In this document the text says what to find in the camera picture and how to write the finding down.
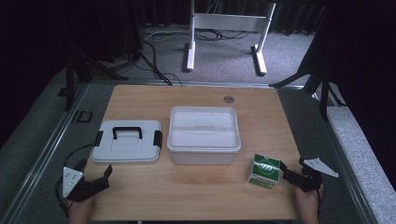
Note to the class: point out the person's left hand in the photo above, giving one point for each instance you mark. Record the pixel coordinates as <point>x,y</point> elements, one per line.
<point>80,212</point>

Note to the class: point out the person's right hand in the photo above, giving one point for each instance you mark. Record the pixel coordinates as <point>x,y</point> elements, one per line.
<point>306,205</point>

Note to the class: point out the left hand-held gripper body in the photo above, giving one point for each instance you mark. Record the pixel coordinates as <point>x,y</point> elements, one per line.
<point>85,187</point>

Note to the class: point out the green medicine box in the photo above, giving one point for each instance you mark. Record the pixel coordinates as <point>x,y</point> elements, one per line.
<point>264,172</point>

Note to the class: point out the white plastic storage box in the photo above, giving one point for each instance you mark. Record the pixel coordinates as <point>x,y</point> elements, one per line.
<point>204,146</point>

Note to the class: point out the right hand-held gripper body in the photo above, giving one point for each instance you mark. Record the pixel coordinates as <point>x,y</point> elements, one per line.
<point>309,178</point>

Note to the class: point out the black tripod stand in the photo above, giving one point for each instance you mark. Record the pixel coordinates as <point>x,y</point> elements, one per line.
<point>76,68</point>
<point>317,81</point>

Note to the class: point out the grey round table grommet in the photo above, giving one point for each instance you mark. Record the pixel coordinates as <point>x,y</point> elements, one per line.
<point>229,99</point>

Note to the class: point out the white metal desk frame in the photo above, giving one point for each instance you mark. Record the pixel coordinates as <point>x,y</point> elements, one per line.
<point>224,23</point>

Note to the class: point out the black square floor bracket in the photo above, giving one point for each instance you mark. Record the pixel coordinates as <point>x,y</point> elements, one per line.
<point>82,116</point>

